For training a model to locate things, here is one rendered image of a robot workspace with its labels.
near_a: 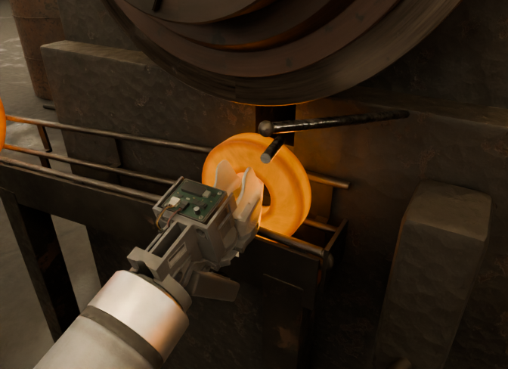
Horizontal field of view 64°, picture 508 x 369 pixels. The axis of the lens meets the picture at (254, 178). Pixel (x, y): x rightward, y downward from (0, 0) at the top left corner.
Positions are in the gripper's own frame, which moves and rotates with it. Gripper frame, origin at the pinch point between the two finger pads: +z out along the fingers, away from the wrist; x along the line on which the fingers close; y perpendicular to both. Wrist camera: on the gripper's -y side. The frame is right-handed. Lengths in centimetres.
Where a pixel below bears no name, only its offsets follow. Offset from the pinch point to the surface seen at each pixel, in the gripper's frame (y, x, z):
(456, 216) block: 4.2, -24.2, -0.8
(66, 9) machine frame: 12.4, 45.6, 15.1
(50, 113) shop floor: -108, 231, 93
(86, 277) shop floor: -80, 82, 1
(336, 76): 16.7, -11.1, 0.8
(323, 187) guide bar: -2.6, -8.1, 4.2
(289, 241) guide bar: -3.8, -7.2, -5.0
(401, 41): 20.4, -16.3, 1.9
